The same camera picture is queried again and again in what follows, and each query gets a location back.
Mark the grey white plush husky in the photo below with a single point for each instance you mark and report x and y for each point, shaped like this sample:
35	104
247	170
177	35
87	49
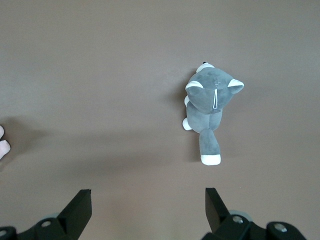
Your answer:
202	100

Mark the pale pink plush puppy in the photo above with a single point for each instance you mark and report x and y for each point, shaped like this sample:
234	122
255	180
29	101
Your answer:
3	147

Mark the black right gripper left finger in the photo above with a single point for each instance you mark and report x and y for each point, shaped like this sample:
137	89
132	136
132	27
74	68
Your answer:
75	215

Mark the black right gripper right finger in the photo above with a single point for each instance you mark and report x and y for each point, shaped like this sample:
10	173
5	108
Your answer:
217	215

